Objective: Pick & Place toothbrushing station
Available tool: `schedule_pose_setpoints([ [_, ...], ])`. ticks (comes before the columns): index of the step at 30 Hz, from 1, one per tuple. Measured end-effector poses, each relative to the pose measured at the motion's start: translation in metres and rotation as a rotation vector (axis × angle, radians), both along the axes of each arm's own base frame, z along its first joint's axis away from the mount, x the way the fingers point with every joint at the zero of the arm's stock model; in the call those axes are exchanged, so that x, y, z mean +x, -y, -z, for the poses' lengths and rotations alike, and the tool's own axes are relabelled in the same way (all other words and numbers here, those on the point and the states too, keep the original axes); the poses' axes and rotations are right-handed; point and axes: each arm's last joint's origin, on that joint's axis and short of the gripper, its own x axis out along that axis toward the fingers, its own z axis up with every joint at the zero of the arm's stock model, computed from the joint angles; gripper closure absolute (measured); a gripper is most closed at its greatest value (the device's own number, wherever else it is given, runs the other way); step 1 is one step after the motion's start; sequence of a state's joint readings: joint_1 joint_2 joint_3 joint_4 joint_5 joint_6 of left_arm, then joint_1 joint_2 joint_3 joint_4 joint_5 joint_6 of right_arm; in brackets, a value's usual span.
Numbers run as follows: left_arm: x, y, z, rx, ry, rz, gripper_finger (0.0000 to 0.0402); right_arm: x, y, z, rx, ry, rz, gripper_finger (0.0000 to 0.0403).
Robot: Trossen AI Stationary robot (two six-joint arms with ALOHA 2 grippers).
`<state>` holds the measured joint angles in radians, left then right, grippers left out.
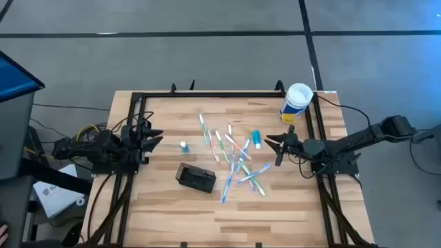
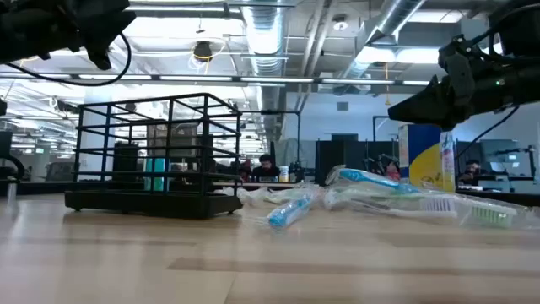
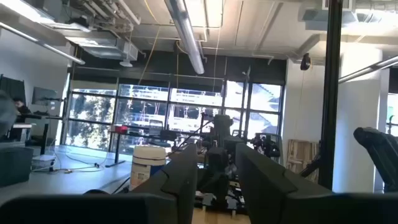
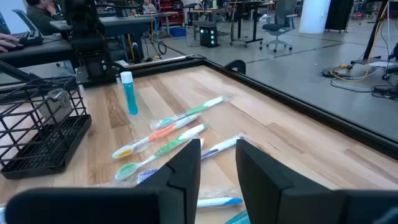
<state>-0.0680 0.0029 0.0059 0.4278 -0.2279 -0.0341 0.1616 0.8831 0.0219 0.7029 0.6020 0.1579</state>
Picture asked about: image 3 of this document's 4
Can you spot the long ceiling light tube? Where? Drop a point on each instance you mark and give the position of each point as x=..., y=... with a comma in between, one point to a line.
x=186, y=31

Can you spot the small red object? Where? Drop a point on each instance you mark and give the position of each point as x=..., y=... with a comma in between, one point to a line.
x=121, y=129

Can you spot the large glass window wall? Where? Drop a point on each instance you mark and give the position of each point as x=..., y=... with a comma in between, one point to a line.
x=93, y=109

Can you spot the black desk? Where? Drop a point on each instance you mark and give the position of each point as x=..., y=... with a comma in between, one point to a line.
x=31, y=117

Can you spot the dark wall monitor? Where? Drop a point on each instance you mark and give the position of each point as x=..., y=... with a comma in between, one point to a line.
x=43, y=96

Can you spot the wooden pallet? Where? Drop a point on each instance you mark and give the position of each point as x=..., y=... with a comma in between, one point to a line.
x=301, y=158

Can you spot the yellow blue wipes canister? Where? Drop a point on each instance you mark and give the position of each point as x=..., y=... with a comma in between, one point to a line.
x=147, y=161

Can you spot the black chair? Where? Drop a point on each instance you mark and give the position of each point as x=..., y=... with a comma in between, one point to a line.
x=379, y=155

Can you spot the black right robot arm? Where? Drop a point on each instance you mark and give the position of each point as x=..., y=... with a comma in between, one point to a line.
x=222, y=130

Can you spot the grey ceiling air unit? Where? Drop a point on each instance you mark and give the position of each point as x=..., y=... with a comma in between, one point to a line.
x=105, y=46

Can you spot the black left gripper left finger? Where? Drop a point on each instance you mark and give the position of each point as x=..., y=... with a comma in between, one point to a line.
x=183, y=174

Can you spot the person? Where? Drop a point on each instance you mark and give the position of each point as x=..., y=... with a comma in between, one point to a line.
x=21, y=107

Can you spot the grey storage bin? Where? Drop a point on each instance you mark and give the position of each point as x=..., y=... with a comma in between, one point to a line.
x=14, y=166

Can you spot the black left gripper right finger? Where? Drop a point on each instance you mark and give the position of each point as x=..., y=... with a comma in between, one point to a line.
x=261, y=186

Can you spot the silver hanging light rail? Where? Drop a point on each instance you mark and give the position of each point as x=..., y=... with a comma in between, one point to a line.
x=40, y=43
x=367, y=70

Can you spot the white floor box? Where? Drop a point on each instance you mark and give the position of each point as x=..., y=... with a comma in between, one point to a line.
x=43, y=161

